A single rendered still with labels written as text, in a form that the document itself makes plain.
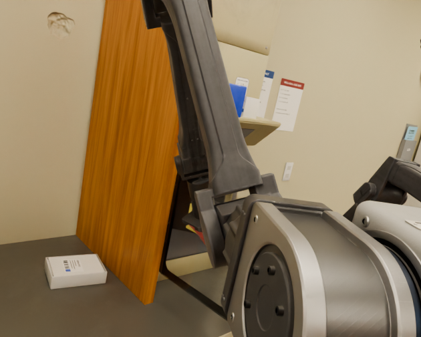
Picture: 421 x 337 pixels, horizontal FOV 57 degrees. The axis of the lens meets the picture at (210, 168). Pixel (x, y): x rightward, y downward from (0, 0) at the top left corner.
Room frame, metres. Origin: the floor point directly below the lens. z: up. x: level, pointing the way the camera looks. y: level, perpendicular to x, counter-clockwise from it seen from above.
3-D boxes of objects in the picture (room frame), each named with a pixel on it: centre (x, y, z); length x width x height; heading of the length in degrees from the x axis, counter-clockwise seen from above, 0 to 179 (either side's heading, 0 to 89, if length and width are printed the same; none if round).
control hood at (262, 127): (1.18, -0.04, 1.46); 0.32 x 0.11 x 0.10; 134
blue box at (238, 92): (1.13, 0.01, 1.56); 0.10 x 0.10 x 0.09; 44
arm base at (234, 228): (0.37, -0.07, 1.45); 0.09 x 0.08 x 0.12; 104
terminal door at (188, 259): (1.01, -0.02, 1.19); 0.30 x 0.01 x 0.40; 51
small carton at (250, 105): (1.22, -0.07, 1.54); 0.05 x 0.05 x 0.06; 29
